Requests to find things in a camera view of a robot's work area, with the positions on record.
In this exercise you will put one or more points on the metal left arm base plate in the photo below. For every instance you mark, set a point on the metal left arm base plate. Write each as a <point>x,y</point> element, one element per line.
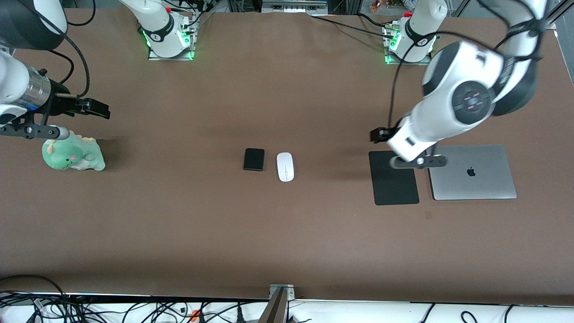
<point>388,51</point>

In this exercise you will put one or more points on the silver closed laptop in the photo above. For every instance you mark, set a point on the silver closed laptop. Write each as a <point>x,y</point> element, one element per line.
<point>475,179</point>

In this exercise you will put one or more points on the black phone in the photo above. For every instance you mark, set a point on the black phone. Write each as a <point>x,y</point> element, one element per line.
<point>254,159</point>

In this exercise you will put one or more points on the green dinosaur plush toy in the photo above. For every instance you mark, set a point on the green dinosaur plush toy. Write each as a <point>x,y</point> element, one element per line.
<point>71,154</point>

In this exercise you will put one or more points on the white computer mouse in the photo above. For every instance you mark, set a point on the white computer mouse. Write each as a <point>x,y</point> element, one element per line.
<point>285,167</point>

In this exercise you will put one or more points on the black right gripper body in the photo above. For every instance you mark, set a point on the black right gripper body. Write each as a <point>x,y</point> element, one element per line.
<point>63,104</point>

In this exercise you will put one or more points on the aluminium frame corner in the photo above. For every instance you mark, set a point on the aluminium frame corner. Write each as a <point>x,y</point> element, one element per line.
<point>556,18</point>

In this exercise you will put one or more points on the metal table edge bracket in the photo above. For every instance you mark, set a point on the metal table edge bracket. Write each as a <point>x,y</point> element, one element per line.
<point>279,305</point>

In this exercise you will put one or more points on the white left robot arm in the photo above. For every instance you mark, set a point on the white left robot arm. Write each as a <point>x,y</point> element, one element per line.
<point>466,76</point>

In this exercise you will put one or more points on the black mouse pad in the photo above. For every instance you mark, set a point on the black mouse pad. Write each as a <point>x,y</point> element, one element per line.
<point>392,186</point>

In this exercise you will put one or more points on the grey box with ports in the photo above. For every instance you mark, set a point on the grey box with ports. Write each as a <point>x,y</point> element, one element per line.
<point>293,5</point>

